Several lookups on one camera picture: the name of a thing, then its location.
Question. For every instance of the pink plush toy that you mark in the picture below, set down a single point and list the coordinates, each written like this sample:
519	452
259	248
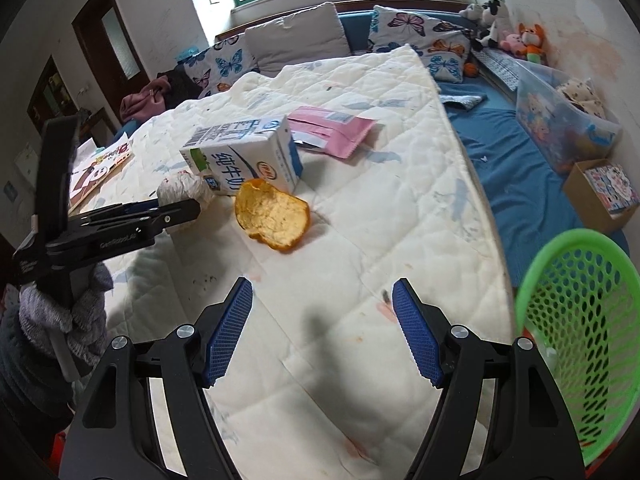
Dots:
512	42

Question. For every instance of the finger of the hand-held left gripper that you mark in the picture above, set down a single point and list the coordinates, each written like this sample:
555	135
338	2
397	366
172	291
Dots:
175	214
142	206

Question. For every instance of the cartoon picture book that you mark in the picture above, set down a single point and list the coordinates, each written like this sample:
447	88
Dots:
97	167

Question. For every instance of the spotted white cloth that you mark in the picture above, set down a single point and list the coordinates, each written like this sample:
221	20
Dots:
582	95

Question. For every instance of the green plastic basket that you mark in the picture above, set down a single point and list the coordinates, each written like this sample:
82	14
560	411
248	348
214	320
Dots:
575	340

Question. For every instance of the pink mailer bag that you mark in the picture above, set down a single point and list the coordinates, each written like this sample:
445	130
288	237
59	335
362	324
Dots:
332	130

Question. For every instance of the grey pillow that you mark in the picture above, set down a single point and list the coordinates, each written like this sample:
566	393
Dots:
295	40

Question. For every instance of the clear plastic storage box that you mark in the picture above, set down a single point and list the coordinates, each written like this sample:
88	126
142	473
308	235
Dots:
560	120

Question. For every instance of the dark wooden cabinet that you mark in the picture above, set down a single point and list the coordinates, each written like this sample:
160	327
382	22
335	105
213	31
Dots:
50	95

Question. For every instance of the dark wooden chair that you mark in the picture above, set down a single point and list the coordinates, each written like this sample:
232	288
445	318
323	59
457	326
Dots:
92	122

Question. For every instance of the black clothing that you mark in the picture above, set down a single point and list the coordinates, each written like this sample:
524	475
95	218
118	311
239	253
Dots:
175	82

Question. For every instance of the patterned folded mat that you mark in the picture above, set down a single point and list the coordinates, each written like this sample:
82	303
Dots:
500	67

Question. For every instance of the white milk carton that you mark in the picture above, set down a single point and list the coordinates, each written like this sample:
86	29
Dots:
245	155

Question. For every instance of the orange fox plush toy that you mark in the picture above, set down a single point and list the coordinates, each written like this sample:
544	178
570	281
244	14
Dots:
532	40

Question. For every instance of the grey plush toy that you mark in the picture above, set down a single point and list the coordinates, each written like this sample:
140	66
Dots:
472	12

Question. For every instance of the orange peel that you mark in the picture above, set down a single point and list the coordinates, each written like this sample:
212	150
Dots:
272	215

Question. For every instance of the white paper ball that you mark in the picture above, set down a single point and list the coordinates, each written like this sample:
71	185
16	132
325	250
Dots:
182	189

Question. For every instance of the red plastic object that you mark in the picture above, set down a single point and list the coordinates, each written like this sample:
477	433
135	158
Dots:
60	445

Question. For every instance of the cow plush toy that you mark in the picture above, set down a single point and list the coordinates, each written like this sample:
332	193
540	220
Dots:
492	20

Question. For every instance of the grey patterned cloth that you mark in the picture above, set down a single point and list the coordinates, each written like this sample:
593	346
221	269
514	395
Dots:
462	100

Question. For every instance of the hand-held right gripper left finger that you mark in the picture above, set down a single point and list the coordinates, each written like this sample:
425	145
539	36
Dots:
227	332

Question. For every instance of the dark wooden door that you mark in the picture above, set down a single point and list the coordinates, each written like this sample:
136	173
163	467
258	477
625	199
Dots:
107	45

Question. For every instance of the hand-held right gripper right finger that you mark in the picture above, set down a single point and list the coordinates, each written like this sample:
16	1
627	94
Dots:
417	332

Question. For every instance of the person's left hand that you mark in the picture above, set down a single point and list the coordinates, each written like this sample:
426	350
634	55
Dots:
87	320

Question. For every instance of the small orange ball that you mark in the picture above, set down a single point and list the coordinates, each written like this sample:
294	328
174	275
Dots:
469	69

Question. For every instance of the teal small object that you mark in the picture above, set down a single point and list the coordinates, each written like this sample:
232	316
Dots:
189	53

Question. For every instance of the white quilted blanket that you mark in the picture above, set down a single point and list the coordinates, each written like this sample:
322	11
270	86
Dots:
400	210

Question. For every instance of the cardboard box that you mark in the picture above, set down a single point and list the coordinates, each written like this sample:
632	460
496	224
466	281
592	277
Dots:
600	195

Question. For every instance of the butterfly print pillow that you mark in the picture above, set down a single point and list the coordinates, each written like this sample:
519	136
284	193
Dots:
425	42
220	67

